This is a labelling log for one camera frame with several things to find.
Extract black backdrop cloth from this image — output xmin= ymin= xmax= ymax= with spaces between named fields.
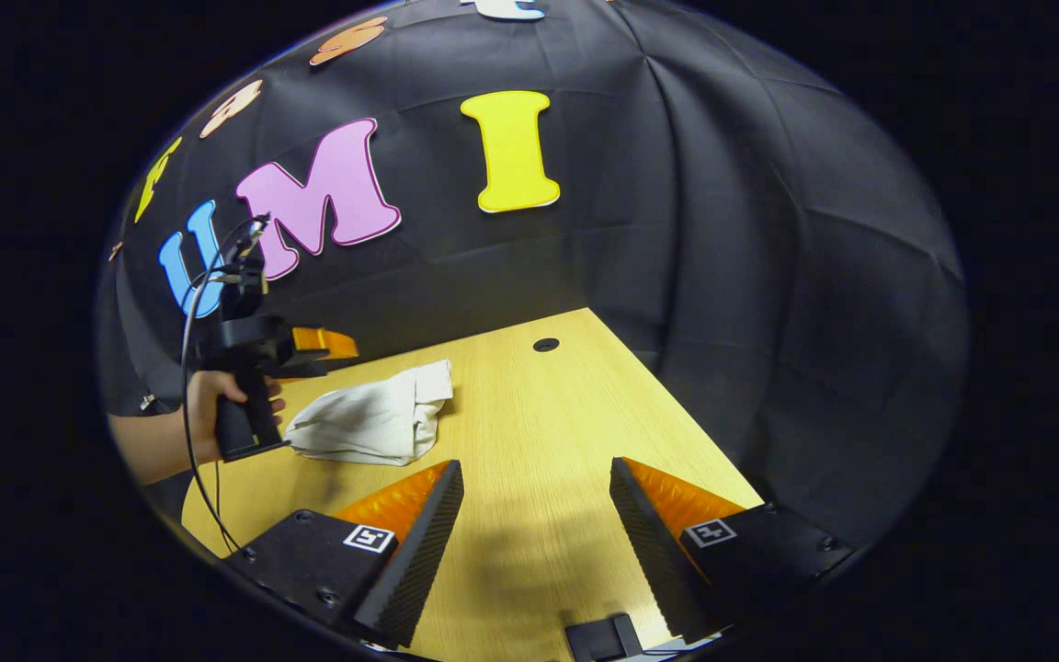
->
xmin=97 ymin=0 xmax=970 ymax=553

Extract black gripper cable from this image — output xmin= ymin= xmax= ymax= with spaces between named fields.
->
xmin=180 ymin=213 xmax=271 ymax=553

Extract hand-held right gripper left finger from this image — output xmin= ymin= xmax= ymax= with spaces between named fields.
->
xmin=226 ymin=460 xmax=464 ymax=649

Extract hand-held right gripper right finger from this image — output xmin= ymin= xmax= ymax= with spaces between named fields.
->
xmin=610 ymin=457 xmax=857 ymax=645

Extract white jeans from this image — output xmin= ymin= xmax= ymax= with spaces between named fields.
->
xmin=286 ymin=359 xmax=454 ymax=467

